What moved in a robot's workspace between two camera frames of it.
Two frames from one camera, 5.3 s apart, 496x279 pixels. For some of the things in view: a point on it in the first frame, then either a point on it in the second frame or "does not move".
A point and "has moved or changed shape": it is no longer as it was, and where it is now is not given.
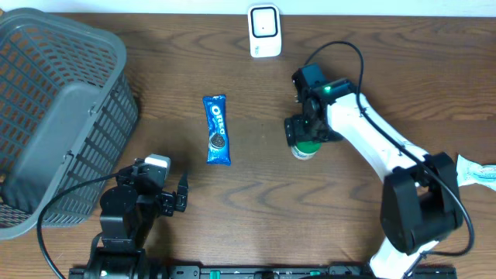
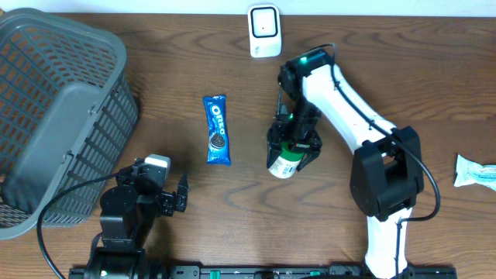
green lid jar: (305, 149) has moved or changed shape
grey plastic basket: (68, 108) does not move
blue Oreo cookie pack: (218, 145) does not move
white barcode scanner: (264, 30) does not move
